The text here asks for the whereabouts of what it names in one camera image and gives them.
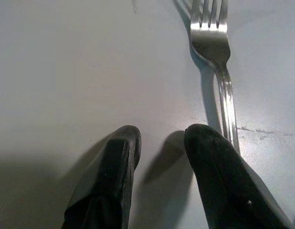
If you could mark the silver metal fork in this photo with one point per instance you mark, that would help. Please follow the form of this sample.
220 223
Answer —
209 40

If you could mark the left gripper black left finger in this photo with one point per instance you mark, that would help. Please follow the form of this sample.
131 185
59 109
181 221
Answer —
109 181

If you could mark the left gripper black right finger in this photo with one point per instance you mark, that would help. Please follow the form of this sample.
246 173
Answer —
228 190

